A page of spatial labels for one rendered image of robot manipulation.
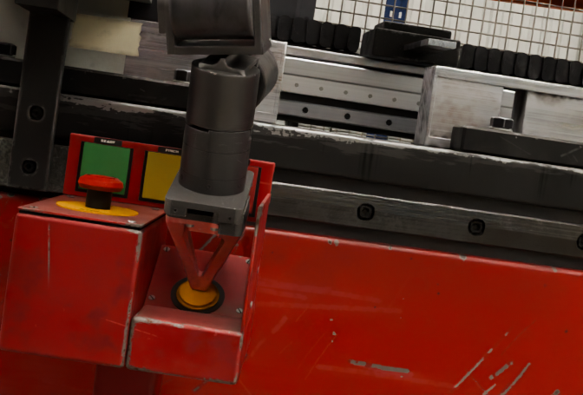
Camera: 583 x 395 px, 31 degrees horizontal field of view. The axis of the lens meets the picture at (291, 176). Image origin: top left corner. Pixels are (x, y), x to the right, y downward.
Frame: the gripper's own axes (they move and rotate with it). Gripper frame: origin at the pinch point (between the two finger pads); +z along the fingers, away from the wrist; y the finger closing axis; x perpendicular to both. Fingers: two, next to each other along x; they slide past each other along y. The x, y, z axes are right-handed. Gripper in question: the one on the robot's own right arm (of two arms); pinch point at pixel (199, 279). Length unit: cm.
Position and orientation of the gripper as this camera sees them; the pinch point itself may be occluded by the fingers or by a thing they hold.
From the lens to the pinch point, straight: 94.2
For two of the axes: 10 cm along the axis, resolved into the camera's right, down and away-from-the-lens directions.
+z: -1.4, 9.4, 3.2
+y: 0.6, -3.2, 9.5
